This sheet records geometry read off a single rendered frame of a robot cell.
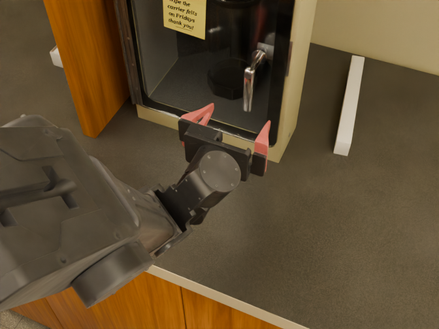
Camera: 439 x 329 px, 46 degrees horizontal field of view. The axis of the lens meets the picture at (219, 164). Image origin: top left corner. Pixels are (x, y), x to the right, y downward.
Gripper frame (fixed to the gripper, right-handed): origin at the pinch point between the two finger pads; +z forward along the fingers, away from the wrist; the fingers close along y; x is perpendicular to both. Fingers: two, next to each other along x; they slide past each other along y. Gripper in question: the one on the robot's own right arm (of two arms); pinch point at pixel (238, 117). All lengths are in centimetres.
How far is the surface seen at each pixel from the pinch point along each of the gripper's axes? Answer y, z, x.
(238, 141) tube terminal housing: 3.9, 10.3, 18.3
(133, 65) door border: 25.2, 9.2, 5.0
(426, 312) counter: -37.2, -9.4, 20.5
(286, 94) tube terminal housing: -4.5, 10.5, 2.3
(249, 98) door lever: 0.0, 4.3, -0.5
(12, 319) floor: 74, -18, 115
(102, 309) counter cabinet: 28, -17, 64
